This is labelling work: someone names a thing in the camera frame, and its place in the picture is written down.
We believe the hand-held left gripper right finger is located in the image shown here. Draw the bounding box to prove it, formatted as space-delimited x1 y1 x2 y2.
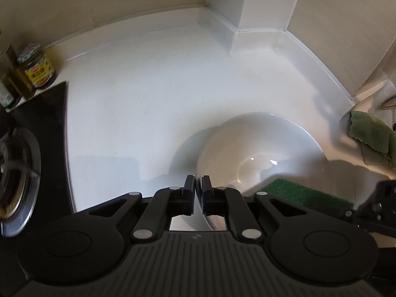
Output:
201 175 307 242

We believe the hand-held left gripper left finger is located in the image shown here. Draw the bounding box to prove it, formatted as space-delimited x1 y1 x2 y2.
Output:
89 175 196 244

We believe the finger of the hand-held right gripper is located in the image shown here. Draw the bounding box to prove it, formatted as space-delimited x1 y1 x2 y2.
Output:
344 179 396 239

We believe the white ceramic bowl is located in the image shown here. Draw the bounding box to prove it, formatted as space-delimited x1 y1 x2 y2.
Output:
196 112 328 231

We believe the pink sponge with green scourer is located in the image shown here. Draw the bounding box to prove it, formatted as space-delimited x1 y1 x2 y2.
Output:
262 178 355 221

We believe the green cleaning cloth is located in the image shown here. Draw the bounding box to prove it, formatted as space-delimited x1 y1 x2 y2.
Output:
349 110 396 161

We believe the metal fixture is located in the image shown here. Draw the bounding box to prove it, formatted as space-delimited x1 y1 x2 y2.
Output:
380 95 396 111

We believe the metal stove burner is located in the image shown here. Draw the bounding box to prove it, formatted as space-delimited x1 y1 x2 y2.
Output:
0 126 42 239

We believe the glass jar with yellow label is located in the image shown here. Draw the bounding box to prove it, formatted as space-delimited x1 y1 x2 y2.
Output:
17 41 56 89

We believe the small dark bottle white label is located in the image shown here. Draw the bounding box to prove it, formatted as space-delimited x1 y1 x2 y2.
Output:
0 77 21 109

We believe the dark olive oil bottle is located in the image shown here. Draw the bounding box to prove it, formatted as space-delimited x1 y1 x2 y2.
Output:
0 31 36 100

